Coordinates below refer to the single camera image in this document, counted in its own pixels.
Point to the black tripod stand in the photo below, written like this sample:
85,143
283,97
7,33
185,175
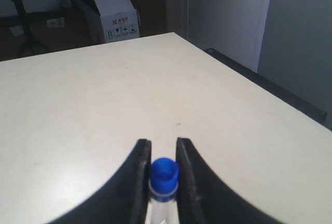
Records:
31,44

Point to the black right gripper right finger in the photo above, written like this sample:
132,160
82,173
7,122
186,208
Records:
203,197

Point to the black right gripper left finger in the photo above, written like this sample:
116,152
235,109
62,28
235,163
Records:
123,198

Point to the blue capped tube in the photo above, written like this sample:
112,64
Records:
163,187

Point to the white cardboard box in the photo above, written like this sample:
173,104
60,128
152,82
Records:
119,20

